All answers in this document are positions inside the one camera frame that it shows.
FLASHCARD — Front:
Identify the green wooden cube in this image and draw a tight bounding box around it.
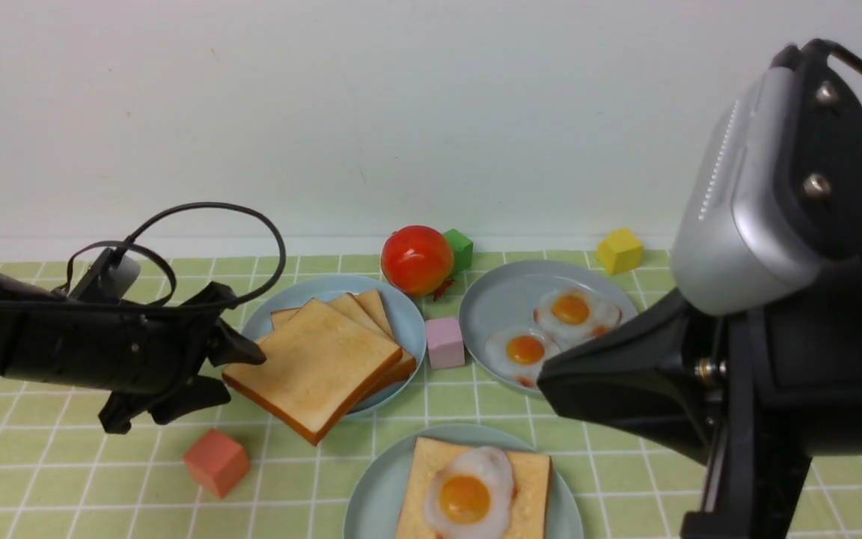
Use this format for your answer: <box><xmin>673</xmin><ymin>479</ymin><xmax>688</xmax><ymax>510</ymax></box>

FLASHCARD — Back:
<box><xmin>442</xmin><ymin>228</ymin><xmax>474</xmax><ymax>276</ymax></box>

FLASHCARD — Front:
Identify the salmon red wooden cube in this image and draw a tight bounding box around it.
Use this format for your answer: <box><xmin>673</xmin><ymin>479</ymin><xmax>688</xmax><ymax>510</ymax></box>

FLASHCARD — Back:
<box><xmin>183</xmin><ymin>427</ymin><xmax>252</xmax><ymax>499</ymax></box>

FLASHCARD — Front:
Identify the blue bread plate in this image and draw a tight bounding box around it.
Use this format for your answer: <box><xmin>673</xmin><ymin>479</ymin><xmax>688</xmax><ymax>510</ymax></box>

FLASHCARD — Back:
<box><xmin>240</xmin><ymin>274</ymin><xmax>427</xmax><ymax>418</ymax></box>

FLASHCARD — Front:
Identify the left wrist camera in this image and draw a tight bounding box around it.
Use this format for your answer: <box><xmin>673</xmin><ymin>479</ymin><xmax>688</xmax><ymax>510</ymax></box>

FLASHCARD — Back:
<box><xmin>68</xmin><ymin>248</ymin><xmax>141</xmax><ymax>304</ymax></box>

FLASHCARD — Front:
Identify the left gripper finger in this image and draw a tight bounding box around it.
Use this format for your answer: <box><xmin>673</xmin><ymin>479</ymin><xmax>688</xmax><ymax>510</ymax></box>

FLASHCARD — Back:
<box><xmin>177</xmin><ymin>282</ymin><xmax>266</xmax><ymax>368</ymax></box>
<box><xmin>98</xmin><ymin>375</ymin><xmax>230</xmax><ymax>436</ymax></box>

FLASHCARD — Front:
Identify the red tomato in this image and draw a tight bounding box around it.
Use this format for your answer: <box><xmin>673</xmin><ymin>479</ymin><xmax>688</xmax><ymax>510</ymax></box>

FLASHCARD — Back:
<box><xmin>380</xmin><ymin>225</ymin><xmax>455</xmax><ymax>299</ymax></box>

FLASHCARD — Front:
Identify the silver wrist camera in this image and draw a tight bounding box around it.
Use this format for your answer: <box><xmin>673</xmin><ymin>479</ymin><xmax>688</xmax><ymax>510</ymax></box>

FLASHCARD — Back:
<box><xmin>670</xmin><ymin>67</ymin><xmax>824</xmax><ymax>315</ymax></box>

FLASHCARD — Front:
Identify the yellow wooden cube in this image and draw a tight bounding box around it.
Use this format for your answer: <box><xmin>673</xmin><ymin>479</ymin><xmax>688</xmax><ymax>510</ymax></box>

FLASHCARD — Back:
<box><xmin>596</xmin><ymin>228</ymin><xmax>644</xmax><ymax>275</ymax></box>

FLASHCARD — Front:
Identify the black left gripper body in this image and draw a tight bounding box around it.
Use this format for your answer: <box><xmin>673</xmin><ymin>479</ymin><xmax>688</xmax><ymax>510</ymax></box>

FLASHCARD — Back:
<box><xmin>0</xmin><ymin>273</ymin><xmax>203</xmax><ymax>395</ymax></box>

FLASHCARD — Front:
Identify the pink wooden cube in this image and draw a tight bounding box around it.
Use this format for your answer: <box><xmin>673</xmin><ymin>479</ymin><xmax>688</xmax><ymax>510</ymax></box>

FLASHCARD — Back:
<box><xmin>425</xmin><ymin>317</ymin><xmax>465</xmax><ymax>371</ymax></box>

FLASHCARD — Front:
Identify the fried egg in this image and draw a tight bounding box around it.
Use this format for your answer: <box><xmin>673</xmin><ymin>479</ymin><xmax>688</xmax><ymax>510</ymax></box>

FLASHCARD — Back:
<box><xmin>533</xmin><ymin>289</ymin><xmax>623</xmax><ymax>349</ymax></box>
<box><xmin>483</xmin><ymin>326</ymin><xmax>560</xmax><ymax>389</ymax></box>
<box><xmin>424</xmin><ymin>446</ymin><xmax>516</xmax><ymax>538</ymax></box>

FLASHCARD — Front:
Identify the blue front plate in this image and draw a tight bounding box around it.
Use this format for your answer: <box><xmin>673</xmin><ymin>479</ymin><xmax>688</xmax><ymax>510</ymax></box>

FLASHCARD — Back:
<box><xmin>343</xmin><ymin>424</ymin><xmax>584</xmax><ymax>538</ymax></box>

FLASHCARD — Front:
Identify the blue egg plate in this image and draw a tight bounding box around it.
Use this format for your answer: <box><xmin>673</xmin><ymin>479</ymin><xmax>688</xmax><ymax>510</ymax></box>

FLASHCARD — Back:
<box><xmin>459</xmin><ymin>260</ymin><xmax>638</xmax><ymax>397</ymax></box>

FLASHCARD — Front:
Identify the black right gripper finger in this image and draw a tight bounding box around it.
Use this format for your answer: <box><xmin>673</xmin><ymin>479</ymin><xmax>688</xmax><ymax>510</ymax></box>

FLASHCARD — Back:
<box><xmin>537</xmin><ymin>290</ymin><xmax>723</xmax><ymax>463</ymax></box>

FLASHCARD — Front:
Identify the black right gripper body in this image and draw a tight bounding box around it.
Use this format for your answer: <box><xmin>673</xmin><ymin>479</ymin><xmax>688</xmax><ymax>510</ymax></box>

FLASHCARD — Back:
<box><xmin>682</xmin><ymin>45</ymin><xmax>862</xmax><ymax>538</ymax></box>

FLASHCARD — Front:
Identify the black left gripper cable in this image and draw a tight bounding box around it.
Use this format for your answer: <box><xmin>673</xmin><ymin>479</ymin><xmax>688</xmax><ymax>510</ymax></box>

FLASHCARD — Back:
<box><xmin>57</xmin><ymin>201</ymin><xmax>287</xmax><ymax>311</ymax></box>

